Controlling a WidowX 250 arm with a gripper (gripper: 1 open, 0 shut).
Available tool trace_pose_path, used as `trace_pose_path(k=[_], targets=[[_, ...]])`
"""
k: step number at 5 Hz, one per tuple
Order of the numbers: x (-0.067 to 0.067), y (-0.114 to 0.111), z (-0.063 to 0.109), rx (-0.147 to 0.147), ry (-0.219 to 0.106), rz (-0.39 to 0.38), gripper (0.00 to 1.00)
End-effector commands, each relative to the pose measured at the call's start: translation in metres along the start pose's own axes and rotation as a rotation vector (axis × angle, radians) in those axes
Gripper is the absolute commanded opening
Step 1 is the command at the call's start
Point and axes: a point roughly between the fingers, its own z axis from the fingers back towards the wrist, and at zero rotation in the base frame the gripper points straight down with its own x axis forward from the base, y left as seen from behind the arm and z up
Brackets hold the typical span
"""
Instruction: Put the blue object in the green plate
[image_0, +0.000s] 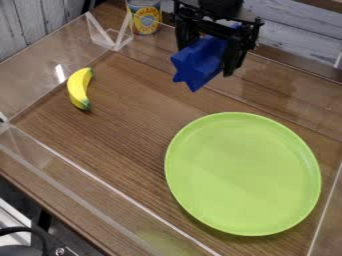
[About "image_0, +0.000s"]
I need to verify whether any blue star-shaped block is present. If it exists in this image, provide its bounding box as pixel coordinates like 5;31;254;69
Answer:
171;35;227;92

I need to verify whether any yellow toy banana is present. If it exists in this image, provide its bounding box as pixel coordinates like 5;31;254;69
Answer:
67;67;94;111

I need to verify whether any green round plate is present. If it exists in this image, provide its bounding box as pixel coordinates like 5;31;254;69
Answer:
164;112;322;236

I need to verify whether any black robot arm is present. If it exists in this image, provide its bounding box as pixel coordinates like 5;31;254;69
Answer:
172;0;265;77

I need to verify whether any clear acrylic tray wall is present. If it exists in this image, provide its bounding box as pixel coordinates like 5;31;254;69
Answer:
0;109;222;256

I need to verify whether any clear acrylic corner bracket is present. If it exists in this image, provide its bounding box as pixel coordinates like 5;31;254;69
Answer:
86;12;134;52

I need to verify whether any yellow blue labelled can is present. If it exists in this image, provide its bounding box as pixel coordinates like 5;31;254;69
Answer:
126;0;162;35

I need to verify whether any black cable bottom left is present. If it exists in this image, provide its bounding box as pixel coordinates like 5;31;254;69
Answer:
0;226;51;256

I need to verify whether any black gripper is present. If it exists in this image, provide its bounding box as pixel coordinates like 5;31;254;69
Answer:
172;0;265;77

